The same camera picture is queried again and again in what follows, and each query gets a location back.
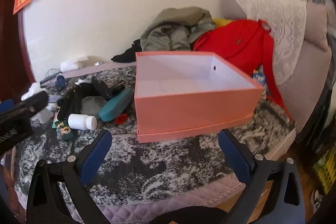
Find black bag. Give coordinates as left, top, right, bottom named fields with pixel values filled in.
left=57, top=76, right=125, bottom=121

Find white pill bottle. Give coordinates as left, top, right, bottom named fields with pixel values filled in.
left=68, top=114, right=97, bottom=130

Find small red cap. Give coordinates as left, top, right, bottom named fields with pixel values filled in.
left=115, top=113, right=128, bottom=125

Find teal glasses case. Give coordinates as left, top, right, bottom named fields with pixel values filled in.
left=98, top=88, right=134, bottom=122

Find crumpled white tissue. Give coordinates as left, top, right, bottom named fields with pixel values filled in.
left=21, top=83, right=47, bottom=101

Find dark red wooden door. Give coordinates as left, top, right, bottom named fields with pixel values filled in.
left=1, top=0, right=35, bottom=103

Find black power strip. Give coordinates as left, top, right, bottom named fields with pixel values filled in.
left=39, top=72, right=61, bottom=84

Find blue plastic massager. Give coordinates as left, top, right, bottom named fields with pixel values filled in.
left=55, top=75, right=66, bottom=91

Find lilac quilted mattress cover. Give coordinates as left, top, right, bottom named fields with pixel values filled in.
left=15, top=61, right=297, bottom=224

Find white paper roll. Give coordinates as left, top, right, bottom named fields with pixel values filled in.
left=60, top=61, right=79, bottom=73

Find blue white small packet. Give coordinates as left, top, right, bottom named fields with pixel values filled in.
left=253, top=70, right=266, bottom=86

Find black garment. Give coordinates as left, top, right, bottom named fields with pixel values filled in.
left=111, top=39, right=142, bottom=63

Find pink cardboard box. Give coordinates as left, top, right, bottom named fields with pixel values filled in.
left=134, top=52, right=263, bottom=138

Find red jacket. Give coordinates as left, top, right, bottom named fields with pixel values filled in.
left=193, top=19, right=286, bottom=110

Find grey green jacket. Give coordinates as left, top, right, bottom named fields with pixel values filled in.
left=140, top=6, right=216, bottom=52

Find white lace pillow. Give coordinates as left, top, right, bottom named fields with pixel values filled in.
left=235, top=0, right=307, bottom=85

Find yellow cloth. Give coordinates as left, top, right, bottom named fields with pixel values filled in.
left=213, top=18, right=233, bottom=28

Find grey white cables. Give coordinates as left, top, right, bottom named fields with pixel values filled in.
left=44, top=68, right=62, bottom=80

